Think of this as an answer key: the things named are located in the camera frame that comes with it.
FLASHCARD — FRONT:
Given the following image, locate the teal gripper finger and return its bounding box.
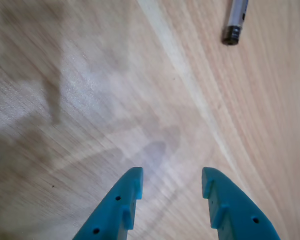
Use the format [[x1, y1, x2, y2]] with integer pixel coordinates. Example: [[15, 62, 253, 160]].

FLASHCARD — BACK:
[[201, 166, 281, 240], [72, 166, 144, 240]]

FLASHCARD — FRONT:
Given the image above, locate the transparent pen with black grip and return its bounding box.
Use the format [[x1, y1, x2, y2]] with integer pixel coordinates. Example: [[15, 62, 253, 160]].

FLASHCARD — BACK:
[[220, 0, 250, 46]]

